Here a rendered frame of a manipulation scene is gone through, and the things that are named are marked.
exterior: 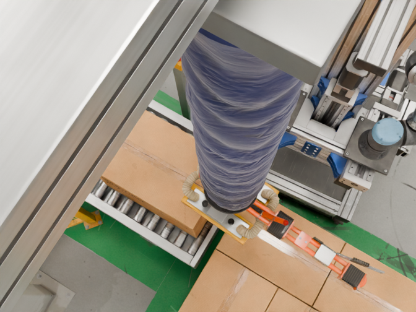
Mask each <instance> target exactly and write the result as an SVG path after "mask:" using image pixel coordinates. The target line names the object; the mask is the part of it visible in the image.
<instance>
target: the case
mask: <svg viewBox="0 0 416 312"><path fill-rule="evenodd" d="M197 165H198V160H197V155H196V147H195V139H194V137H193V136H192V135H190V134H188V133H186V132H184V131H182V130H181V129H179V128H177V127H176V126H174V125H172V124H170V123H168V122H166V121H165V120H163V119H161V118H159V117H158V116H155V115H154V114H152V113H150V112H149V111H147V110H145V112H144V113H143V115H142V116H141V118H140V119H139V121H138V122H137V123H136V125H135V126H134V128H133V129H132V131H131V132H130V134H129V135H128V137H127V138H126V140H125V141H124V143H123V144H122V146H121V147H120V149H119V151H118V152H117V153H116V155H115V156H114V158H113V159H112V161H111V162H110V164H109V165H108V167H107V168H106V170H105V171H104V173H103V174H102V176H101V177H100V179H101V180H102V181H103V182H104V183H105V184H106V185H107V186H109V187H111V188H113V189H114V190H116V191H117V192H119V193H121V194H123V195H124V196H126V197H128V198H130V199H131V200H133V201H134V202H136V203H138V204H139V205H141V206H143V207H145V208H146V209H148V210H150V211H151V212H153V213H155V214H156V215H158V216H159V217H161V218H163V219H165V220H166V221H168V222H170V223H172V224H173V225H175V226H176V227H178V228H180V229H182V230H183V231H185V232H186V233H188V234H190V235H191V236H193V237H195V238H197V237H198V236H199V234H200V232H201V230H202V229H203V227H204V225H205V224H206V222H207V219H205V218H204V217H203V216H201V215H199V214H198V213H197V212H195V211H194V210H192V209H191V208H190V207H188V206H187V205H186V204H184V203H183V202H181V200H182V198H183V196H184V195H185V194H183V190H182V189H183V183H184V181H186V179H187V177H188V176H189V175H190V174H191V173H192V172H194V171H197Z"/></svg>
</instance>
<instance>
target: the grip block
mask: <svg viewBox="0 0 416 312"><path fill-rule="evenodd" d="M275 216H277V217H280V218H282V219H285V220H288V225H287V226H285V225H282V224H281V223H278V222H275V221H273V220H271V221H270V222H269V224H268V226H267V227H266V229H267V230H266V231H267V232H269V233H270V234H272V235H273V236H275V237H276V238H278V239H279V240H280V239H282V240H283V239H284V238H285V236H286V235H287V233H288V232H289V230H290V229H291V227H292V226H293V224H294V223H295V222H294V219H293V218H291V217H290V216H289V215H287V214H286V213H284V212H282V211H281V210H280V211H277V212H276V213H275Z"/></svg>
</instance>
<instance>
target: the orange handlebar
mask: <svg viewBox="0 0 416 312"><path fill-rule="evenodd" d="M254 205H255V206H257V207H258V208H260V209H261V210H263V211H264V212H267V213H270V214H272V215H275V212H273V211H272V210H270V209H269V208H267V207H266V206H264V205H263V204H261V203H260V202H259V201H257V200H255V202H254ZM246 211H248V212H249V213H250V214H252V215H253V216H255V217H256V218H258V219H259V220H260V221H262V222H264V223H265V224H266V225H268V224H269V222H270V220H268V219H267V218H265V217H263V216H262V215H261V214H260V213H258V212H256V211H255V210H254V209H252V208H249V209H247V210H246ZM291 231H293V232H295V233H296V234H297V235H298V236H297V238H294V237H293V236H291V235H290V234H287V235H286V236H285V238H286V239H288V240H290V241H291V242H292V243H293V244H294V245H296V246H297V247H299V248H300V249H302V250H304V251H306V252H307V253H308V254H310V255H311V256H312V257H313V256H314V255H315V253H316V252H314V251H313V250H312V249H310V248H309V247H307V245H308V243H311V244H312V245H313V246H315V247H317V248H319V247H320V246H321V244H320V243H318V242H317V241H316V240H314V239H312V237H311V236H309V235H308V234H306V233H305V232H304V231H301V230H299V229H298V228H297V227H295V226H294V225H293V226H292V227H291ZM334 260H335V261H337V262H338V263H340V264H341V265H343V266H344V267H345V266H346V265H347V264H348V262H346V261H344V260H343V259H342V258H340V257H339V256H338V255H335V257H334ZM327 267H328V268H330V269H332V270H333V271H334V272H336V273H337V274H339V275H341V273H342V270H341V269H339V268H338V267H336V266H335V265H333V264H332V263H330V265H329V266H327ZM366 282H367V279H366V277H365V280H364V281H363V282H362V284H361V286H360V287H363V286H364V285H365V284H366Z"/></svg>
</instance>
